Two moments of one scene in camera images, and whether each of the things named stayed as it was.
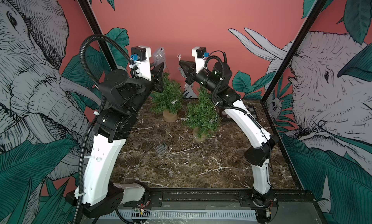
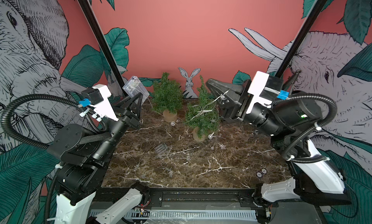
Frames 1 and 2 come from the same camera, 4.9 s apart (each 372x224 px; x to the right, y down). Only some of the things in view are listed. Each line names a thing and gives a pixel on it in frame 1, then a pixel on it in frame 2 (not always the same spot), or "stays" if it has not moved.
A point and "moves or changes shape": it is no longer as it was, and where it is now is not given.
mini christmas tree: [203, 118] stays
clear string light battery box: [159, 56] moves or changes shape
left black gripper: [156, 79] → [125, 114]
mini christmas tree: [169, 101] stays
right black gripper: [190, 69] → [239, 107]
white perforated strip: [173, 214] stays
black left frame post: [96, 29] stays
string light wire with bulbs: [174, 101] → [210, 136]
